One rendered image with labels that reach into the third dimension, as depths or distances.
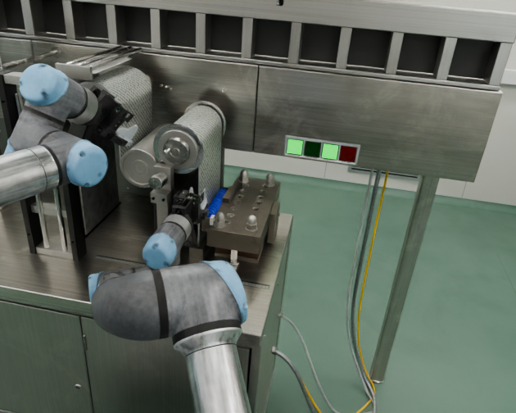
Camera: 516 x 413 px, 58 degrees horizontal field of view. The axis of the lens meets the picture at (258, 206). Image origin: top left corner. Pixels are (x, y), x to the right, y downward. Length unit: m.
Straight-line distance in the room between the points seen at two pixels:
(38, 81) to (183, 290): 0.45
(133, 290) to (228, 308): 0.15
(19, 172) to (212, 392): 0.44
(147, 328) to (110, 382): 0.82
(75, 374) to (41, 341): 0.15
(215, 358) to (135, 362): 0.73
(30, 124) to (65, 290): 0.59
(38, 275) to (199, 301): 0.79
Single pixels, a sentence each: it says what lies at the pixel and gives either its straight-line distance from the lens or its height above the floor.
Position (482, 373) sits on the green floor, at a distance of 2.69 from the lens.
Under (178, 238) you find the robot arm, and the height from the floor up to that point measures 1.13.
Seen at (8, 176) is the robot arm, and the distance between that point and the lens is 0.78.
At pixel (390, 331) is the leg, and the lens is 2.21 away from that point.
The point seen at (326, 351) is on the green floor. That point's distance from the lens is 2.50.
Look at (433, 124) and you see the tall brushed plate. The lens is 1.58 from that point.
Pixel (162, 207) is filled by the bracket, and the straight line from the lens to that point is 1.37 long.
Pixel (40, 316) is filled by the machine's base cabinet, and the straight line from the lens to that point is 1.51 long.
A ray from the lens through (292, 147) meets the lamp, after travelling 1.59.
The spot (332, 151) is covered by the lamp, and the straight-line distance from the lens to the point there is 1.58.
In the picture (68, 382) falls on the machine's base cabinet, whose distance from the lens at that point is 1.66.
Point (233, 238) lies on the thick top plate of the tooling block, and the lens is 1.36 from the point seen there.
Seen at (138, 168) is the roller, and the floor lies 1.17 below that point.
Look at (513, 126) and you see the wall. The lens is 4.18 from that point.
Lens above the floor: 1.74
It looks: 28 degrees down
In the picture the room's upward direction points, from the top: 4 degrees clockwise
